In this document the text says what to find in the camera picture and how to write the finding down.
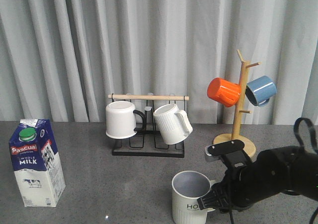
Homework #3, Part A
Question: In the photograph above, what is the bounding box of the white mug black handle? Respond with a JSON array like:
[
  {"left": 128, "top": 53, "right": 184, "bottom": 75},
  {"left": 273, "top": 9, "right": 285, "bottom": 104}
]
[{"left": 105, "top": 101, "right": 146, "bottom": 139}]

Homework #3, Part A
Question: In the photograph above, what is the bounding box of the Pascual whole milk carton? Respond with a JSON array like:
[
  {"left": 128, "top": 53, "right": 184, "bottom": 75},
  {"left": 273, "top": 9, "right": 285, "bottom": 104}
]
[{"left": 9, "top": 119, "right": 66, "bottom": 207}]

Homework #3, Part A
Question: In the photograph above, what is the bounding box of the white HOME mug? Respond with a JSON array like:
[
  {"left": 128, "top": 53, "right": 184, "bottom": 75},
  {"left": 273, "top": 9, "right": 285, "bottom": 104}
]
[{"left": 171, "top": 170, "right": 215, "bottom": 224}]

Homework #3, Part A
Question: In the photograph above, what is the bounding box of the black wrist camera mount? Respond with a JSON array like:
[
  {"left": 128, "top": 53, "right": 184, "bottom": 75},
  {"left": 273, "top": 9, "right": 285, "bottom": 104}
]
[{"left": 205, "top": 140, "right": 245, "bottom": 162}]

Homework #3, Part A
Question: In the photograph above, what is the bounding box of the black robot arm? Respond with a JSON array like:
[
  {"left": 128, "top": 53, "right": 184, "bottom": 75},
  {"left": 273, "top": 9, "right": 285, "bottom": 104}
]
[{"left": 197, "top": 146, "right": 318, "bottom": 211}]

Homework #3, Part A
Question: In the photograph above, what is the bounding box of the black wire mug rack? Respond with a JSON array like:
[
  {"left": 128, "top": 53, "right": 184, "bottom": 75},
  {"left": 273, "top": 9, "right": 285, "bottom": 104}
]
[{"left": 108, "top": 93, "right": 189, "bottom": 158}]

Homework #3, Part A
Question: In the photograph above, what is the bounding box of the grey curtain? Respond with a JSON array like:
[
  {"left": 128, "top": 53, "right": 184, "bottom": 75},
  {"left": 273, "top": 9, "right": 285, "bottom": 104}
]
[{"left": 0, "top": 0, "right": 318, "bottom": 125}]

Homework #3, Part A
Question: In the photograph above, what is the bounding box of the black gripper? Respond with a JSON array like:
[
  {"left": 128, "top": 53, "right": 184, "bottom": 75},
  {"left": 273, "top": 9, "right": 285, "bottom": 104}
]
[{"left": 197, "top": 149, "right": 258, "bottom": 213}]

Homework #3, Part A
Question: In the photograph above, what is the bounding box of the orange enamel mug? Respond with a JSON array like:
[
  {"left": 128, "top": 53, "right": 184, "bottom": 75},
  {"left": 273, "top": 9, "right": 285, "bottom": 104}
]
[{"left": 207, "top": 77, "right": 241, "bottom": 107}]

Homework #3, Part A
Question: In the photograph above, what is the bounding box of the white ribbed mug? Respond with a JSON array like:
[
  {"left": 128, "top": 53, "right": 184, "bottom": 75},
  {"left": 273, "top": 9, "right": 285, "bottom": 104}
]
[{"left": 154, "top": 104, "right": 193, "bottom": 145}]

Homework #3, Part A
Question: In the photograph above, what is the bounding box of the blue enamel mug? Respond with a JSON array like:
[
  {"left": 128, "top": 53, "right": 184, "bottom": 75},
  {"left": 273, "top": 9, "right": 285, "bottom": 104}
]
[{"left": 245, "top": 75, "right": 277, "bottom": 107}]

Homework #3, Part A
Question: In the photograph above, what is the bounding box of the wooden mug tree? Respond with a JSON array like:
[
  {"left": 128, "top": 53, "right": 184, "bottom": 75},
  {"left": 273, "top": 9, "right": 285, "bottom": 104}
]
[{"left": 212, "top": 49, "right": 261, "bottom": 158}]

